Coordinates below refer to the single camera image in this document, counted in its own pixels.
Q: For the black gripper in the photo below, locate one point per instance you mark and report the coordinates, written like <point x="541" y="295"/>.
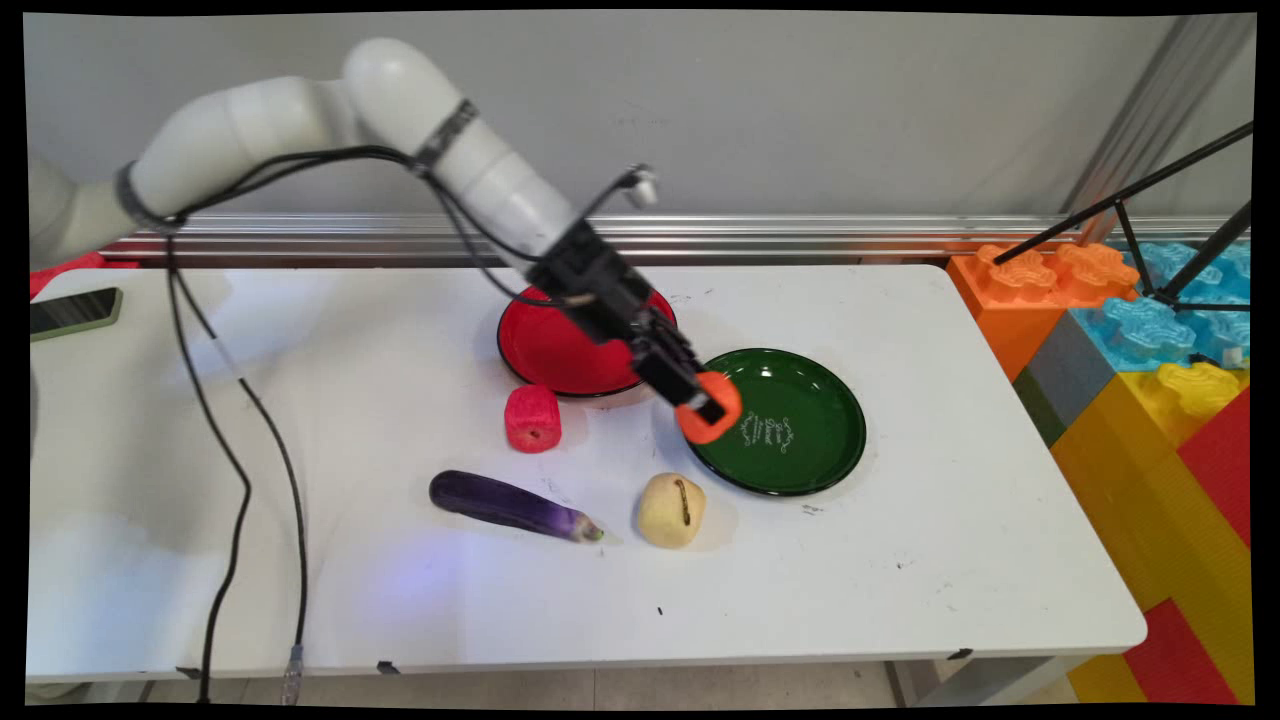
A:
<point x="600" y="285"/>

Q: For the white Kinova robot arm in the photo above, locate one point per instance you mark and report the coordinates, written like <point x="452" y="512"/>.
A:
<point x="300" y="115"/>

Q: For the green plate with white print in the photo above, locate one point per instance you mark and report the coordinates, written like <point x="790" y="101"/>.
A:
<point x="800" y="420"/>

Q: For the red plate with black rim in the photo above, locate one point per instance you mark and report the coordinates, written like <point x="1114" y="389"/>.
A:
<point x="550" y="345"/>

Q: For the beige toy potato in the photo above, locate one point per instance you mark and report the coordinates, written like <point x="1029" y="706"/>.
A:
<point x="668" y="512"/>

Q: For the purple toy eggplant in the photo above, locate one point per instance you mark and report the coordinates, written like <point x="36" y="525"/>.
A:
<point x="500" y="503"/>

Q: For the orange toy block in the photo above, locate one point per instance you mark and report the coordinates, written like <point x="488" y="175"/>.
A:
<point x="1030" y="290"/>

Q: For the grey toy block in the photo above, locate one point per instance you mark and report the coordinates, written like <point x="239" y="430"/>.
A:
<point x="1065" y="375"/>

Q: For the yellow toy block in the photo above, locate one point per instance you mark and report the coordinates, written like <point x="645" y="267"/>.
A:
<point x="1150" y="470"/>

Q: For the blue toy block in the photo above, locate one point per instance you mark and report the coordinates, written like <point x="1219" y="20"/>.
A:
<point x="1180" y="310"/>

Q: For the black tripod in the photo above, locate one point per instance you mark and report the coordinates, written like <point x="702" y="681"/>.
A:
<point x="1180" y="230"/>

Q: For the red toy block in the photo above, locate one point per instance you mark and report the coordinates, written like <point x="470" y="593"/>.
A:
<point x="1225" y="470"/>

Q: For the smartphone in green case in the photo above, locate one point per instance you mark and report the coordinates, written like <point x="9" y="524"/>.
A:
<point x="72" y="312"/>

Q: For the red cloth object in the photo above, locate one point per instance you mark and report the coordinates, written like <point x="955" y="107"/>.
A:
<point x="70" y="270"/>

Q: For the aluminium rail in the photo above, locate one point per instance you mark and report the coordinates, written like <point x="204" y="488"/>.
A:
<point x="800" y="238"/>

